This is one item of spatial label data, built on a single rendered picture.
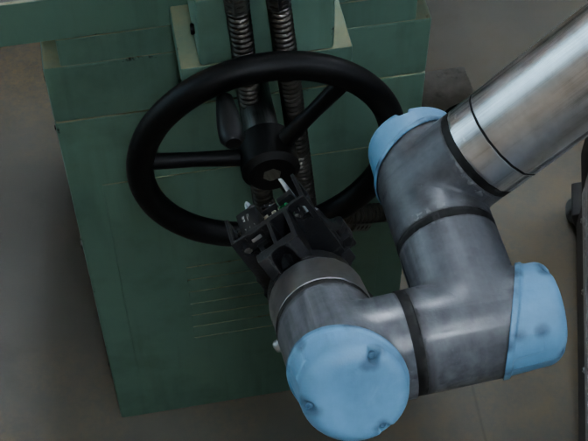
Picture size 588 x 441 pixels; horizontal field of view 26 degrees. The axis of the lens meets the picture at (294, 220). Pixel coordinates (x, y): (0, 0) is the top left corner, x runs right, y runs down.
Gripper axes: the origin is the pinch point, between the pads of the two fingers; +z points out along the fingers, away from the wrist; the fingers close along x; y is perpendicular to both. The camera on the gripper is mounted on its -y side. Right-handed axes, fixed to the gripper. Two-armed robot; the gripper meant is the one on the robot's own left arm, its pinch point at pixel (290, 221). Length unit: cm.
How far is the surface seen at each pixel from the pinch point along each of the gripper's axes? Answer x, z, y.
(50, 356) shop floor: 54, 84, -31
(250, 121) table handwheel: -1.1, 18.4, 4.0
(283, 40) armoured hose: -8.7, 16.3, 9.6
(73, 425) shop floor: 55, 72, -38
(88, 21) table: 7.1, 28.2, 20.2
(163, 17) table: 0.5, 28.6, 15.8
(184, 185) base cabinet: 12.3, 42.9, -5.9
